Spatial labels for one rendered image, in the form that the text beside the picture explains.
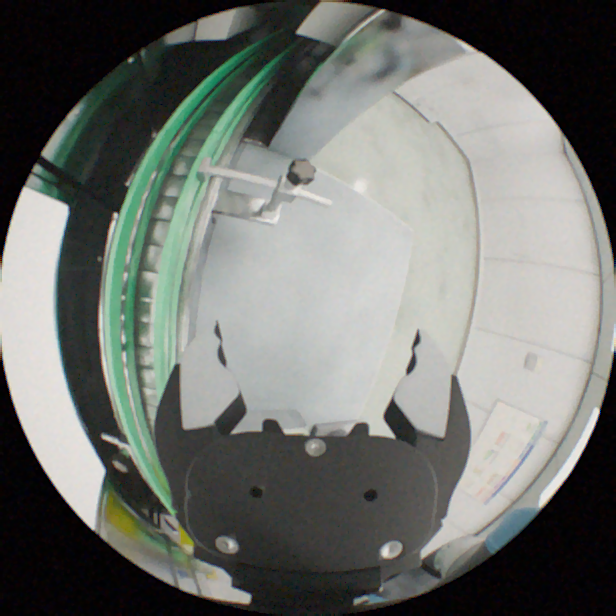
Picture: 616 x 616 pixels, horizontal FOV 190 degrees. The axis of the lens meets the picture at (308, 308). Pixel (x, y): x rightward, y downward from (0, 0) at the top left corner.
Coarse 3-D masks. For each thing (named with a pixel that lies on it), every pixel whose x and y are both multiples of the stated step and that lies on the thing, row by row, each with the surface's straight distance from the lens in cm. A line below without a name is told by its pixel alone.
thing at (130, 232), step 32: (288, 32) 86; (224, 64) 44; (192, 96) 35; (192, 128) 39; (160, 160) 32; (128, 192) 27; (128, 224) 27; (128, 256) 29; (128, 288) 30; (128, 320) 31; (128, 352) 33; (128, 384) 34; (128, 416) 34; (160, 480) 53
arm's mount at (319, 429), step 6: (354, 420) 75; (360, 420) 76; (318, 426) 65; (324, 426) 66; (330, 426) 67; (336, 426) 68; (342, 426) 70; (348, 426) 72; (312, 432) 67; (318, 432) 65; (324, 432) 67; (348, 432) 75
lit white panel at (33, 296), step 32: (32, 192) 26; (32, 224) 26; (32, 256) 26; (32, 288) 27; (0, 320) 25; (32, 320) 28; (32, 352) 28; (32, 384) 29; (32, 416) 29; (64, 416) 34; (64, 448) 35; (64, 480) 35; (96, 480) 43
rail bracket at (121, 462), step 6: (108, 438) 41; (114, 438) 40; (120, 438) 39; (126, 438) 38; (120, 444) 38; (126, 444) 38; (120, 450) 38; (126, 450) 38; (132, 450) 38; (114, 456) 37; (120, 456) 36; (126, 456) 37; (114, 462) 36; (120, 462) 36; (126, 462) 36; (120, 468) 37; (126, 468) 36
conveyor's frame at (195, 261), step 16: (304, 48) 85; (288, 64) 66; (272, 80) 55; (272, 96) 63; (256, 112) 44; (240, 128) 40; (240, 144) 41; (224, 160) 35; (208, 192) 32; (208, 208) 31; (208, 224) 33; (192, 240) 30; (208, 240) 38; (192, 256) 30; (192, 272) 30; (192, 288) 30; (192, 304) 33; (192, 320) 36; (176, 336) 32; (192, 336) 39; (176, 352) 33
